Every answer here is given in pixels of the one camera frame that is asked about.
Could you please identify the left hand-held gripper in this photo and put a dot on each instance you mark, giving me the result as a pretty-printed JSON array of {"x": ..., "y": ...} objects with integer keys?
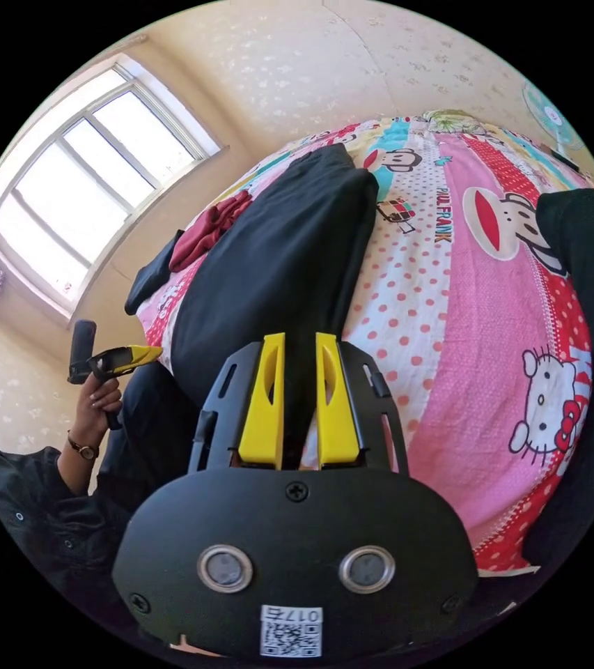
[{"x": 99, "y": 367}]

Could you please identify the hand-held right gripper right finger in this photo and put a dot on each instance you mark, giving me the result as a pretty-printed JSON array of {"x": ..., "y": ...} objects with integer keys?
[{"x": 337, "y": 413}]

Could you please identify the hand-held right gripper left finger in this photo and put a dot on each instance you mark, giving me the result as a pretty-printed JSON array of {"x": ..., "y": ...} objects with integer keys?
[{"x": 261, "y": 407}]

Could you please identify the black long pants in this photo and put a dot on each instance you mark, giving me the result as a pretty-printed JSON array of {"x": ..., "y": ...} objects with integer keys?
[{"x": 276, "y": 251}]

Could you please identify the person's left forearm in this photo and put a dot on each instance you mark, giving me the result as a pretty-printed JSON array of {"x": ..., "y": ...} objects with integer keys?
[{"x": 74, "y": 462}]

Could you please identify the person's left hand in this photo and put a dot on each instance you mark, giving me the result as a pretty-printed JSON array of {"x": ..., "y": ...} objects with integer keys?
[{"x": 97, "y": 410}]

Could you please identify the bed with cartoon printed sheet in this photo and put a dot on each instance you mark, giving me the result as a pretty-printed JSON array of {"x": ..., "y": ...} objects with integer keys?
[{"x": 432, "y": 324}]

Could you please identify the pile of clothes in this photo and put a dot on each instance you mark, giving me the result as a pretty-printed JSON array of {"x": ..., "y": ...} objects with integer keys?
[{"x": 197, "y": 235}]

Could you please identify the window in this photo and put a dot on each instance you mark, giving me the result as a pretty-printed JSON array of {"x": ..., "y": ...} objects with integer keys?
[{"x": 82, "y": 193}]

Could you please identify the person's body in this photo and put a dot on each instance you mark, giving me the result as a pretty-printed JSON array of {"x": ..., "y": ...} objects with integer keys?
[{"x": 41, "y": 528}]

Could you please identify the black garment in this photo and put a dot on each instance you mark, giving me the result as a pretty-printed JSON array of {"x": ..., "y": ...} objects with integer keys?
[{"x": 578, "y": 324}]

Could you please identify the wall fan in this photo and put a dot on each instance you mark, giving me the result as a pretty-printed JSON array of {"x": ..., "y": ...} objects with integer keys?
[{"x": 550, "y": 117}]

